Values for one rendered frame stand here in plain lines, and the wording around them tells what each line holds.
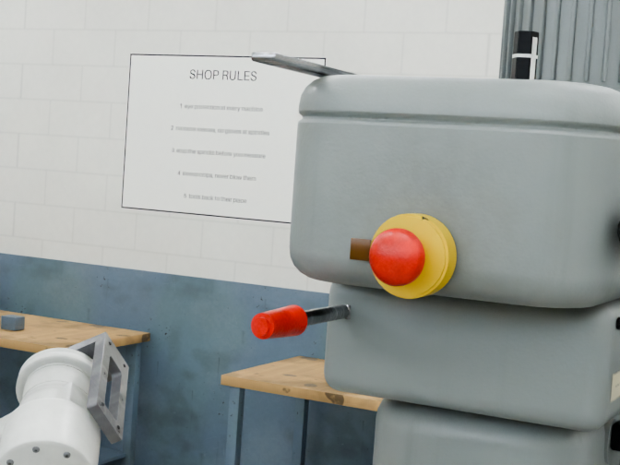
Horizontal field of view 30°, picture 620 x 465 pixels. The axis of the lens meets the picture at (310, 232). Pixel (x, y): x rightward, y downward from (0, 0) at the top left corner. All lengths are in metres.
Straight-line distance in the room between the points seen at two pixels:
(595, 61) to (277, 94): 4.81
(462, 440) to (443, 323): 0.11
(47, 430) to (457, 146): 0.34
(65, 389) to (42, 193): 5.97
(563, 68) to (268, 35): 4.86
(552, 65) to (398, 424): 0.41
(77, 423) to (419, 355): 0.30
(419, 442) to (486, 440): 0.06
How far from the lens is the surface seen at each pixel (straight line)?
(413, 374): 0.95
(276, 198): 5.92
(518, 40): 1.04
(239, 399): 5.17
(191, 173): 6.19
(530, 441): 0.96
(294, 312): 0.87
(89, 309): 6.59
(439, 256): 0.81
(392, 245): 0.79
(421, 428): 0.99
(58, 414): 0.79
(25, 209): 6.87
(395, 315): 0.95
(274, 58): 0.83
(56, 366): 0.85
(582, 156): 0.81
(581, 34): 1.20
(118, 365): 0.86
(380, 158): 0.85
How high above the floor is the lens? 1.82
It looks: 3 degrees down
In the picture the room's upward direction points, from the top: 4 degrees clockwise
